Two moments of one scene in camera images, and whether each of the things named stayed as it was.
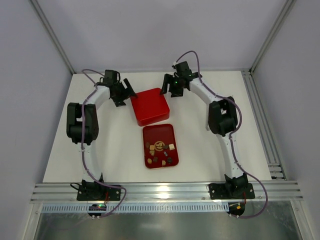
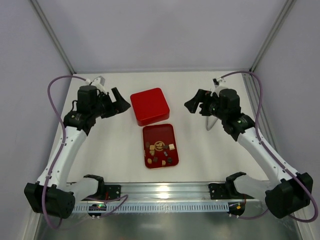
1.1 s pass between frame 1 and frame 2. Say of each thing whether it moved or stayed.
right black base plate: stayed
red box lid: stayed
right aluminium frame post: stayed
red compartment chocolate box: stayed
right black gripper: moved
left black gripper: moved
